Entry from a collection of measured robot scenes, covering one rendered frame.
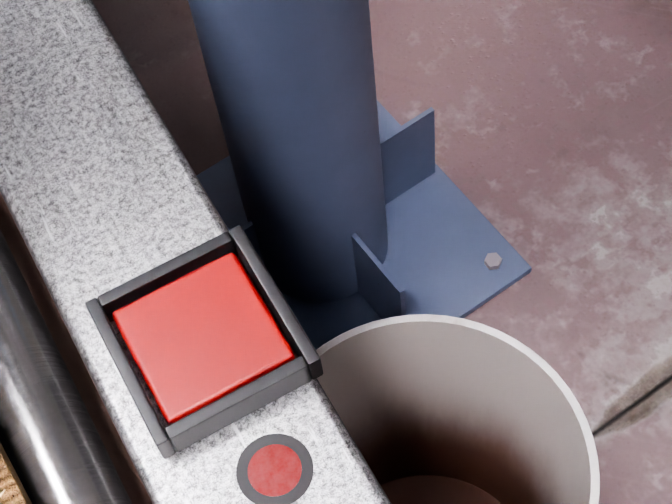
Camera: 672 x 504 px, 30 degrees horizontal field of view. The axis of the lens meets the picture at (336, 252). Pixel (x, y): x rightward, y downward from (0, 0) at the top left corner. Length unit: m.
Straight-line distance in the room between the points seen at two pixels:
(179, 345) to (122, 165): 0.11
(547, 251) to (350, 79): 0.48
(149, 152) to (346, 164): 0.74
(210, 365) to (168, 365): 0.02
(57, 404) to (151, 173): 0.12
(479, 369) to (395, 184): 0.46
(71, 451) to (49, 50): 0.22
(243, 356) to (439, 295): 1.05
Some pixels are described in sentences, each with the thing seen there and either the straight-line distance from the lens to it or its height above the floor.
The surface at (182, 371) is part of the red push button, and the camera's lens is 0.53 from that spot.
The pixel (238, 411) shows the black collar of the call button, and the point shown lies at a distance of 0.52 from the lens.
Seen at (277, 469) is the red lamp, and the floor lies 0.92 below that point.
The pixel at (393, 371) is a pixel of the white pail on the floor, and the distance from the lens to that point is 1.23.
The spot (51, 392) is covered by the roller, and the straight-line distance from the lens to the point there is 0.55.
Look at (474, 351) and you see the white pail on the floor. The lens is 1.19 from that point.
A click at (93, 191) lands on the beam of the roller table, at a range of 0.60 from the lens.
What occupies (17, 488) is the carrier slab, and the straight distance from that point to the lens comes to 0.52.
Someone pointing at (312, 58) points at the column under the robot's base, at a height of 0.49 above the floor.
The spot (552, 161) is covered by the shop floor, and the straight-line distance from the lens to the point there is 1.69.
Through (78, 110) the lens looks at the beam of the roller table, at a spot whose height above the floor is 0.92.
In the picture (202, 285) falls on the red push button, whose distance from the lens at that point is 0.55.
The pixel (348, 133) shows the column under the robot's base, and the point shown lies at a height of 0.35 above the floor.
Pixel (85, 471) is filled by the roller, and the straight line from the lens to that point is 0.54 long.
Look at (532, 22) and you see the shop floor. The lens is 1.83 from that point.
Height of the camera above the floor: 1.40
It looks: 60 degrees down
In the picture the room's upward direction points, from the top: 9 degrees counter-clockwise
